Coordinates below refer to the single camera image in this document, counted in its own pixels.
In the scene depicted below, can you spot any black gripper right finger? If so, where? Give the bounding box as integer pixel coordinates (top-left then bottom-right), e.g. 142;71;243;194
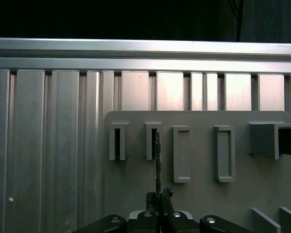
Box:
160;186;254;233

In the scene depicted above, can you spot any grey parts rack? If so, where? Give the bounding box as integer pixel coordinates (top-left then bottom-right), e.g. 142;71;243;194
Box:
104;110;291;233

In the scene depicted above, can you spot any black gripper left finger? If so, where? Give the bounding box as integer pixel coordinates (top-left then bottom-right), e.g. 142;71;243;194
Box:
72;191;160;233

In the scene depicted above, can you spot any blue RAM stick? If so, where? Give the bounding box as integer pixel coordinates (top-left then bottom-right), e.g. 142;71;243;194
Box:
154;129;162;195

